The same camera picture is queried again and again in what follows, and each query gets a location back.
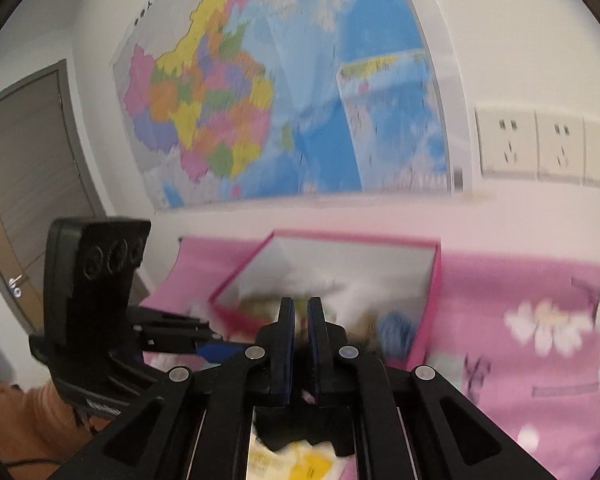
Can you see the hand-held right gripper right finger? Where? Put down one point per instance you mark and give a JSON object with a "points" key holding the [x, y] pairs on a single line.
{"points": [[316, 355]]}

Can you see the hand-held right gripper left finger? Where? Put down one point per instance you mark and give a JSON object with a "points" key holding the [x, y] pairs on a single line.
{"points": [[286, 355]]}

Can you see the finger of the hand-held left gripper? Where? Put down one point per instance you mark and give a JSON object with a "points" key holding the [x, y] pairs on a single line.
{"points": [[175, 322], [215, 351]]}

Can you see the black cloth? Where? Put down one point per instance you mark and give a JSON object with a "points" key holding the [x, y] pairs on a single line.
{"points": [[300, 425]]}

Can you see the blue gingham scrunchie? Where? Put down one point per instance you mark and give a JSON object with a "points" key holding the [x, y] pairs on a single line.
{"points": [[395, 330]]}

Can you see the pink cardboard box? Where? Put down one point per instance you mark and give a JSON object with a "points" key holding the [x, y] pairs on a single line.
{"points": [[430, 300]]}

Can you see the person's left forearm orange sleeve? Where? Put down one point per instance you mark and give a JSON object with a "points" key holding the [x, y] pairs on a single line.
{"points": [[30, 420]]}

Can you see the yellow packet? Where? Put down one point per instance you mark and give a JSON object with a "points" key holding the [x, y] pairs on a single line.
{"points": [[300, 467]]}

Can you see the grey wooden door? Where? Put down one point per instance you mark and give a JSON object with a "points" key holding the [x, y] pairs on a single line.
{"points": [[30, 170]]}

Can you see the pink printed bedsheet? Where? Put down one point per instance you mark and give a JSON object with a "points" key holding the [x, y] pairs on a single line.
{"points": [[505, 400]]}

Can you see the colourful wall map poster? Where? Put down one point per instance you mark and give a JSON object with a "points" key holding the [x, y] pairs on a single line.
{"points": [[280, 85]]}

